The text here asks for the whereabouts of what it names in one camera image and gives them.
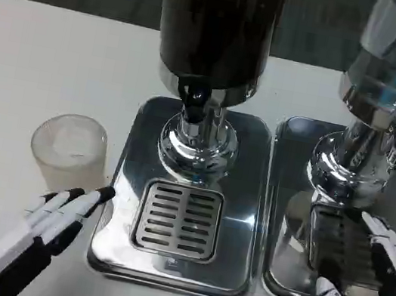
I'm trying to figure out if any steel drip tray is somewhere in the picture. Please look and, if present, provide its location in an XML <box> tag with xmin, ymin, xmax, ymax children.
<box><xmin>246</xmin><ymin>112</ymin><xmax>396</xmax><ymax>296</ymax></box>
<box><xmin>82</xmin><ymin>88</ymin><xmax>287</xmax><ymax>296</ymax></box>

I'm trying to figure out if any clear ribbed glass cup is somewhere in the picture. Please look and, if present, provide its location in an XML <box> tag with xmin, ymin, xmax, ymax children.
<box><xmin>23</xmin><ymin>106</ymin><xmax>116</xmax><ymax>202</ymax></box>

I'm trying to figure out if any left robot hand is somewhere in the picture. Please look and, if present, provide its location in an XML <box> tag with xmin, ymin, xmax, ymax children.
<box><xmin>0</xmin><ymin>166</ymin><xmax>138</xmax><ymax>296</ymax></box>

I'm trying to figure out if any dark drink dispenser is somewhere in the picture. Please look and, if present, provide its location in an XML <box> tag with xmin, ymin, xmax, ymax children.
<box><xmin>128</xmin><ymin>0</ymin><xmax>287</xmax><ymax>196</ymax></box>

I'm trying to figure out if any clear water dispenser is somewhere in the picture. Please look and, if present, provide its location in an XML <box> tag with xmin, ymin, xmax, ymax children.
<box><xmin>302</xmin><ymin>0</ymin><xmax>396</xmax><ymax>219</ymax></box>

